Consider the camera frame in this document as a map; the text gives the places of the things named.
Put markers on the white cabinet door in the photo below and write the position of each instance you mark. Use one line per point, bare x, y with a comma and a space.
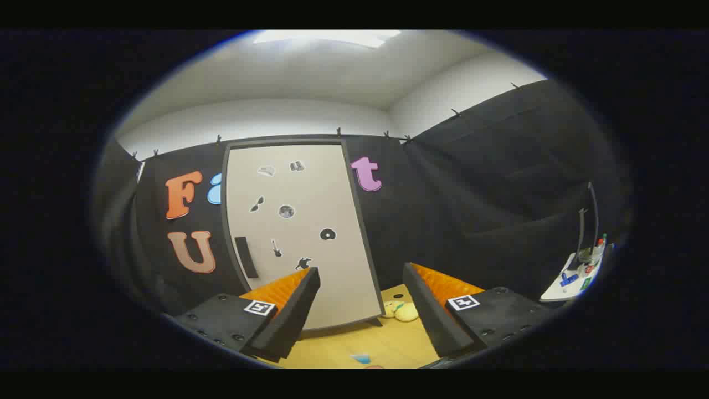
332, 266

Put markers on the yellow plush toy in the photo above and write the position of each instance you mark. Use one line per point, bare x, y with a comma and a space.
407, 313

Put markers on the white side table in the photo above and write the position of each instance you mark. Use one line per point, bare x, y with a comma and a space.
556, 291

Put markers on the black curved stand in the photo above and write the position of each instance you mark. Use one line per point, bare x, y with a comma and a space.
595, 216

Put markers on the ceiling light panel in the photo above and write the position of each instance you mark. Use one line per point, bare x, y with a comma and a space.
327, 37

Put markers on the grey cabinet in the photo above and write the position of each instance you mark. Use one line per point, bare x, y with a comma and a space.
224, 221

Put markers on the small blue object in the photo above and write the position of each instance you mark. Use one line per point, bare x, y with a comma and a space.
569, 279

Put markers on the black backdrop cloth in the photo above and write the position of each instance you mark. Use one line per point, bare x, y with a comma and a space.
471, 194

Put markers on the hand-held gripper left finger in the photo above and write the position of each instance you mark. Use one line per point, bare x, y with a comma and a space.
293, 310

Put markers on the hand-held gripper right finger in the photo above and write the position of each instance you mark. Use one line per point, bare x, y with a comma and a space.
426, 310

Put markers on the markers with coloured caps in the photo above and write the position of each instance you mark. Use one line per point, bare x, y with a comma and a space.
600, 246

